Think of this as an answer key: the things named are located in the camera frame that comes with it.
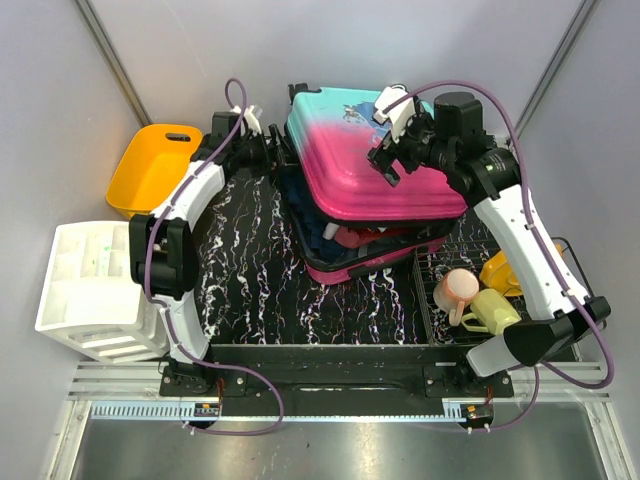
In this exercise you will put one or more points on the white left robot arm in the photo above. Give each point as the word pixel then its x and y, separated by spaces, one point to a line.
pixel 162 253

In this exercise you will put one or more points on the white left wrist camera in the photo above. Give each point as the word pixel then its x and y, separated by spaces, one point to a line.
pixel 251 121

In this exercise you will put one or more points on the orange plastic basket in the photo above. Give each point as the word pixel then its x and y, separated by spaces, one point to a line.
pixel 153 164

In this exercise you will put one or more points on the red garment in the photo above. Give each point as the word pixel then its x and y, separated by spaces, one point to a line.
pixel 357 238

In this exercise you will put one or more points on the black marble pattern mat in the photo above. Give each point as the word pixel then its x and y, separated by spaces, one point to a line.
pixel 254 287

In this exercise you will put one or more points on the black wire dish rack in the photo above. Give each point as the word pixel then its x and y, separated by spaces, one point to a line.
pixel 428 269

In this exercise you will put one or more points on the teal and pink kids suitcase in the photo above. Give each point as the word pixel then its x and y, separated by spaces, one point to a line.
pixel 331 131

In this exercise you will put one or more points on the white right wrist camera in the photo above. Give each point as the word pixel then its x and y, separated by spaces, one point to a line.
pixel 394 106

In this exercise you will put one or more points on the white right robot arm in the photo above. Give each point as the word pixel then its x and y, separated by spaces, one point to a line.
pixel 493 183

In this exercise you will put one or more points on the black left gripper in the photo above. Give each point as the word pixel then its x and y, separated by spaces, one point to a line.
pixel 282 159

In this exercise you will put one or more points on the navy blue garment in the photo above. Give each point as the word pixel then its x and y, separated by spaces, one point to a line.
pixel 312 223

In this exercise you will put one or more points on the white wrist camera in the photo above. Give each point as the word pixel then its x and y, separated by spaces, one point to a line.
pixel 251 121
pixel 394 106

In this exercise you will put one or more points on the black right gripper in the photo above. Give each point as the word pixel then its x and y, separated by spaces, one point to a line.
pixel 384 150

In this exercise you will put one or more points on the white compartment organizer box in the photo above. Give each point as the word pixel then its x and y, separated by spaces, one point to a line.
pixel 89 302

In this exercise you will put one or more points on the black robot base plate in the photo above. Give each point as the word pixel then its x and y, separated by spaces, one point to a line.
pixel 417 370

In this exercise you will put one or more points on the pink plastic cup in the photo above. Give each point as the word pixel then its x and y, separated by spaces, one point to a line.
pixel 454 292

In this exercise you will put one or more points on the aluminium slotted rail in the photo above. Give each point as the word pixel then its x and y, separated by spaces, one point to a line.
pixel 132 392

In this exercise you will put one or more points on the white cylindrical tube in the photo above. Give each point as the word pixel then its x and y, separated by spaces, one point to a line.
pixel 330 231

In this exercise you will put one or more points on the yellow-green plastic cup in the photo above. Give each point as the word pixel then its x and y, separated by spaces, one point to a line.
pixel 490 313

